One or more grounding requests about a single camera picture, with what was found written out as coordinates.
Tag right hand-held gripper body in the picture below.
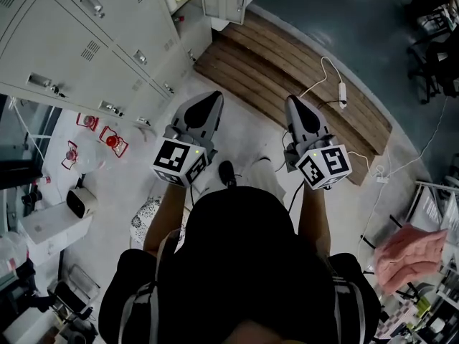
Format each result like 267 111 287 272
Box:
283 134 351 191

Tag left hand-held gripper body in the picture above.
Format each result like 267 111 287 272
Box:
150 121 219 189

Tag white metal locker cabinet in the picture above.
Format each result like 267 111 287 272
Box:
0 0 216 128

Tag person's left forearm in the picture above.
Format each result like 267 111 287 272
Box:
143 183 189 254

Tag clear water jug red label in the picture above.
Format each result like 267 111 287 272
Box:
133 122 158 145

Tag black shoe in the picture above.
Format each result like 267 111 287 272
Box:
217 160 237 189

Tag person's beige trousers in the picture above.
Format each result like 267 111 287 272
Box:
195 157 288 207

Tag floral seat cushion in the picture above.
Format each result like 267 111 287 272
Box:
129 195 187 244

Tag brown wooden platform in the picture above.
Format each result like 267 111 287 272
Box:
193 9 394 188

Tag beige box appliance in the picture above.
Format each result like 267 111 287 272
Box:
66 188 98 220

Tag white metal shelf rack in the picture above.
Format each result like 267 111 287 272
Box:
408 180 459 254

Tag person's black shirt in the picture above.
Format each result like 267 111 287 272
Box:
98 186 382 344

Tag pink cloth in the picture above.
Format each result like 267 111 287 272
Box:
374 224 449 295

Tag black office chair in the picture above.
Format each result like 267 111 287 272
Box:
407 37 459 104

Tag white tall box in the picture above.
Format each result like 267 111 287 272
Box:
17 206 93 256

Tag black framed glass door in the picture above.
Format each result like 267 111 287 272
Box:
0 95 62 190

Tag clear plastic bottle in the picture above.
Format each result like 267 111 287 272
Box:
0 233 30 290

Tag clear water jug red handle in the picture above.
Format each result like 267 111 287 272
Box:
75 113 100 133
60 130 108 173

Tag long white cable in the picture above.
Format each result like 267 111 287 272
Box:
346 97 450 264

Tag grey shoulder strap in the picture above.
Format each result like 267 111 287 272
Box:
331 277 367 344
118 281 159 344

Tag small black camera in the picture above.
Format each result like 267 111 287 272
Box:
20 188 43 206

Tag wire mesh basket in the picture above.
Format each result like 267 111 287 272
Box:
67 263 102 312

